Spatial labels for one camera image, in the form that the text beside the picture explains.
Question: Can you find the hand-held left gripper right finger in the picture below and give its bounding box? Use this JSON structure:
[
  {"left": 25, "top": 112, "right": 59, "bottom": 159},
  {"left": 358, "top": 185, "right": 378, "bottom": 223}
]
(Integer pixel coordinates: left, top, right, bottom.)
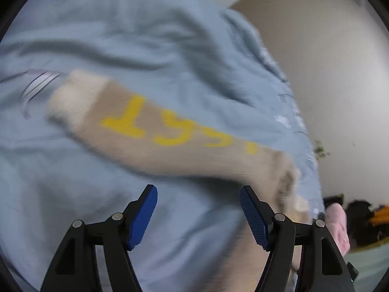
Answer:
[{"left": 239, "top": 185, "right": 356, "bottom": 292}]

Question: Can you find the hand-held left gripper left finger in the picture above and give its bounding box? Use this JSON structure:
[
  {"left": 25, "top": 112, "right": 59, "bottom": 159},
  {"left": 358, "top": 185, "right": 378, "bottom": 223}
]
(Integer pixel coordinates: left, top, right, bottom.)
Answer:
[{"left": 40, "top": 184, "right": 158, "bottom": 292}]

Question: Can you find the beige sweater with yellow print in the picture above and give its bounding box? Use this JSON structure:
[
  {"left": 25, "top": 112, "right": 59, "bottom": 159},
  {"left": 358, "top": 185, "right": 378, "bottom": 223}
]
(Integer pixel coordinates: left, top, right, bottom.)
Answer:
[{"left": 45, "top": 69, "right": 312, "bottom": 280}]

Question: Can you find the small black box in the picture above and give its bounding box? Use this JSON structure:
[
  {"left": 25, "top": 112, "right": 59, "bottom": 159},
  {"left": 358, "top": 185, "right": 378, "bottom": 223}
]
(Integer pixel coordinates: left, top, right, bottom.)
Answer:
[{"left": 323, "top": 193, "right": 345, "bottom": 211}]

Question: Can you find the pink cloth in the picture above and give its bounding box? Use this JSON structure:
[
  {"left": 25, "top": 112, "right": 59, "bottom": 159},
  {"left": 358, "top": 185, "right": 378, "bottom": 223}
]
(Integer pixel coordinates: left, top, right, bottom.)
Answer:
[{"left": 326, "top": 203, "right": 351, "bottom": 256}]

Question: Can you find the small green plant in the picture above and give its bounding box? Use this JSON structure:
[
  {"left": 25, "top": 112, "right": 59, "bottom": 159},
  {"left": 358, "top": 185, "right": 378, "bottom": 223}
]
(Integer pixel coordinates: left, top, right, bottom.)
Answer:
[{"left": 313, "top": 139, "right": 331, "bottom": 159}]

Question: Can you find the dark cloth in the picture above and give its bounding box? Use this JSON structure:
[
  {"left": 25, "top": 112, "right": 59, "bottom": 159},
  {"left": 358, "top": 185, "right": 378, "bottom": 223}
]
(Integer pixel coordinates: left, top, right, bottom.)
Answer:
[{"left": 346, "top": 200, "right": 389, "bottom": 248}]

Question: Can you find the orange cloth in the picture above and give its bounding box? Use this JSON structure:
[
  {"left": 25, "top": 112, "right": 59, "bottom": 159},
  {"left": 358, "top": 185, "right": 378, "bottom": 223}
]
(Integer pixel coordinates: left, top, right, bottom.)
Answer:
[{"left": 370, "top": 205, "right": 389, "bottom": 226}]

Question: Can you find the light blue bed sheet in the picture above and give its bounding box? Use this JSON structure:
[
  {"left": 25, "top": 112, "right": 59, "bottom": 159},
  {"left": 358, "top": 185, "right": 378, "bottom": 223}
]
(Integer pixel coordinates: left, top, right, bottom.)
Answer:
[{"left": 0, "top": 0, "right": 326, "bottom": 292}]

